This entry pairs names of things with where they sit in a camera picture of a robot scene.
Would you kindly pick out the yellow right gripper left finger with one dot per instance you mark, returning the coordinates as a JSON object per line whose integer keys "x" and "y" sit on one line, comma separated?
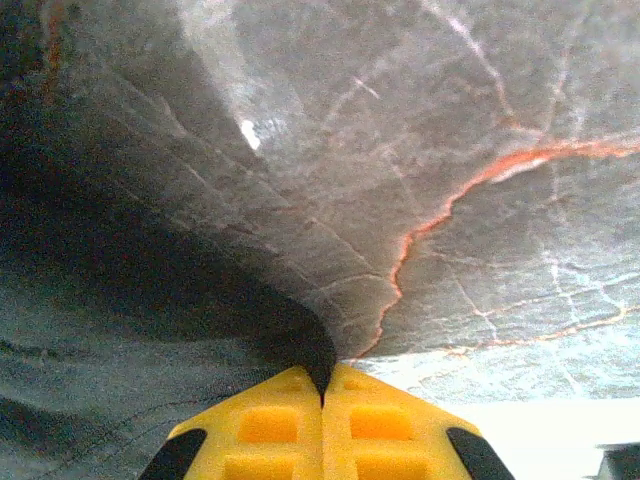
{"x": 265, "y": 430}

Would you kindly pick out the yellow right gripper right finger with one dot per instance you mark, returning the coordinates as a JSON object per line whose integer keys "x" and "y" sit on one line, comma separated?
{"x": 380, "y": 430}

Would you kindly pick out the black t-shirt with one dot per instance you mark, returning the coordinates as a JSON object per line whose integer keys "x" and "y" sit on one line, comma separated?
{"x": 150, "y": 350}

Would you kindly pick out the dark grey box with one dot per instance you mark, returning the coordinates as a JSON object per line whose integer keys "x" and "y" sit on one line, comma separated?
{"x": 622, "y": 462}

